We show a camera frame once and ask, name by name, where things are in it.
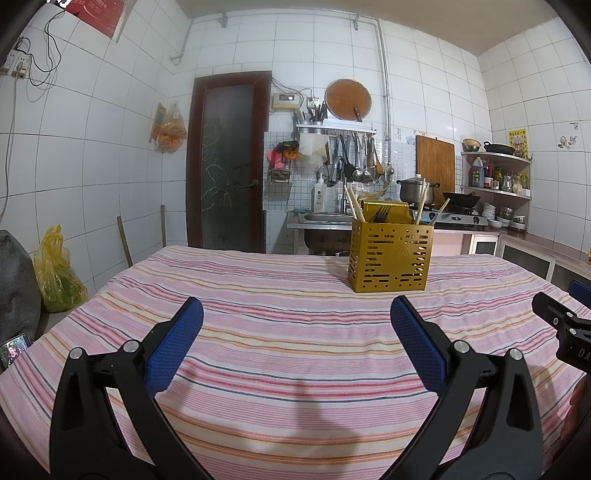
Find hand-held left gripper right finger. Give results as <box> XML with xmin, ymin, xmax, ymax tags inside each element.
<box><xmin>381</xmin><ymin>295</ymin><xmax>544</xmax><ymax>480</ymax></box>

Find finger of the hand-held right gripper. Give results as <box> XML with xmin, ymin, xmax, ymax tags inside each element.
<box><xmin>569</xmin><ymin>279</ymin><xmax>591</xmax><ymax>308</ymax></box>
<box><xmin>531</xmin><ymin>292</ymin><xmax>591</xmax><ymax>330</ymax></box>

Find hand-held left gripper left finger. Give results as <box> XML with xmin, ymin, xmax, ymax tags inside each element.
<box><xmin>48</xmin><ymin>296</ymin><xmax>213</xmax><ymax>480</ymax></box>

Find yellow perforated utensil holder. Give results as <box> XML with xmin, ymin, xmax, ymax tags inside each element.
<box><xmin>347</xmin><ymin>199</ymin><xmax>435</xmax><ymax>294</ymax></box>

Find row of hanging kitchen utensils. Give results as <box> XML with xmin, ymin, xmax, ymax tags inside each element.
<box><xmin>325</xmin><ymin>133</ymin><xmax>386</xmax><ymax>185</ymax></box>

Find kitchen counter cabinet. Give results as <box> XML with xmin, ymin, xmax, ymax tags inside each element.
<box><xmin>434</xmin><ymin>229</ymin><xmax>591</xmax><ymax>296</ymax></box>

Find pink striped tablecloth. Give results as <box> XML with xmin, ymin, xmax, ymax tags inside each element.
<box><xmin>0</xmin><ymin>244</ymin><xmax>591</xmax><ymax>480</ymax></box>

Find stack of white bowls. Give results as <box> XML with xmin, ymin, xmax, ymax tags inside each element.
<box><xmin>482</xmin><ymin>203</ymin><xmax>528</xmax><ymax>230</ymax></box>

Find gas stove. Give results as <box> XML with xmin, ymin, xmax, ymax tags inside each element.
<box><xmin>418</xmin><ymin>205</ymin><xmax>489</xmax><ymax>230</ymax></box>

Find yellow plastic bag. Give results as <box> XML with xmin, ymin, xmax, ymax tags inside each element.
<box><xmin>33</xmin><ymin>224</ymin><xmax>88</xmax><ymax>313</ymax></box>

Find black wok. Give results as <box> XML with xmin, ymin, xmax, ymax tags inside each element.
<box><xmin>442</xmin><ymin>191</ymin><xmax>482</xmax><ymax>208</ymax></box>

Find steel cooking pot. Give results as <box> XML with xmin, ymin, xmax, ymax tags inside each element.
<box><xmin>397</xmin><ymin>178</ymin><xmax>440</xmax><ymax>206</ymax></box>

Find steel sink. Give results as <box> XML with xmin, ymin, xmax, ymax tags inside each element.
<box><xmin>286</xmin><ymin>211</ymin><xmax>356</xmax><ymax>232</ymax></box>

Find metal faucet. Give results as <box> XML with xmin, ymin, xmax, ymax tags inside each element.
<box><xmin>330</xmin><ymin>156</ymin><xmax>356</xmax><ymax>214</ymax></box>

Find smartphone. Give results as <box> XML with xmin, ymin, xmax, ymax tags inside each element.
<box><xmin>0</xmin><ymin>333</ymin><xmax>33</xmax><ymax>370</ymax></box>

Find dark grey bag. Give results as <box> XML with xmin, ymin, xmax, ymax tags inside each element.
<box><xmin>0</xmin><ymin>229</ymin><xmax>42</xmax><ymax>340</ymax></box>

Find white corner shelf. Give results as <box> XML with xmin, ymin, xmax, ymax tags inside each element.
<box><xmin>460</xmin><ymin>151</ymin><xmax>533</xmax><ymax>200</ymax></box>

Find white soap bottle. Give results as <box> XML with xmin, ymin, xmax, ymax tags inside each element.
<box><xmin>313</xmin><ymin>175</ymin><xmax>328</xmax><ymax>213</ymax></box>

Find wooden cutting board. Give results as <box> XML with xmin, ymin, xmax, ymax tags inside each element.
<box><xmin>415</xmin><ymin>135</ymin><xmax>457</xmax><ymax>192</ymax></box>

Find brown door with frosted glass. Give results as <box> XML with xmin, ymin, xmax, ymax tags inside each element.
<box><xmin>185</xmin><ymin>71</ymin><xmax>272</xmax><ymax>254</ymax></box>

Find orange hanging plastic bag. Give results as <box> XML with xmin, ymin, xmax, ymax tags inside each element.
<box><xmin>150</xmin><ymin>102</ymin><xmax>188</xmax><ymax>154</ymax></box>

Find red and orange scrubbers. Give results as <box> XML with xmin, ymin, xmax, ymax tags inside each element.
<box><xmin>267</xmin><ymin>140</ymin><xmax>301</xmax><ymax>171</ymax></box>

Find white hanging cloth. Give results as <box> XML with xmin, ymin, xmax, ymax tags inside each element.
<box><xmin>299</xmin><ymin>134</ymin><xmax>329</xmax><ymax>164</ymax></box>

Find knife holder cup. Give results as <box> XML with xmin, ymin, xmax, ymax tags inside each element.
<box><xmin>302</xmin><ymin>102</ymin><xmax>328</xmax><ymax>125</ymax></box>

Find round wooden board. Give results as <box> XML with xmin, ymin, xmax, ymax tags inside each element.
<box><xmin>324</xmin><ymin>78</ymin><xmax>372</xmax><ymax>121</ymax></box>

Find white power strip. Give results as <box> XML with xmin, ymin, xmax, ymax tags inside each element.
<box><xmin>0</xmin><ymin>50</ymin><xmax>31</xmax><ymax>79</ymax></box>

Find wall sticker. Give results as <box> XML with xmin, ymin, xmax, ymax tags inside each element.
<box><xmin>556</xmin><ymin>121</ymin><xmax>581</xmax><ymax>149</ymax></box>

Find yellow wall poster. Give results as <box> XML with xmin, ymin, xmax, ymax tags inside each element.
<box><xmin>508</xmin><ymin>128</ymin><xmax>529</xmax><ymax>160</ymax></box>

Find metal wall rack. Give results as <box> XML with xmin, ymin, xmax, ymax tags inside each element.
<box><xmin>295</xmin><ymin>120</ymin><xmax>377</xmax><ymax>137</ymax></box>

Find grey wall pipe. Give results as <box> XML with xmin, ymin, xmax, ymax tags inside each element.
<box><xmin>353</xmin><ymin>14</ymin><xmax>392</xmax><ymax>167</ymax></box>

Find red wall calendar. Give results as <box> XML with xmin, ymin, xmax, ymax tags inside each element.
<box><xmin>65</xmin><ymin>0</ymin><xmax>127</xmax><ymax>43</ymax></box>

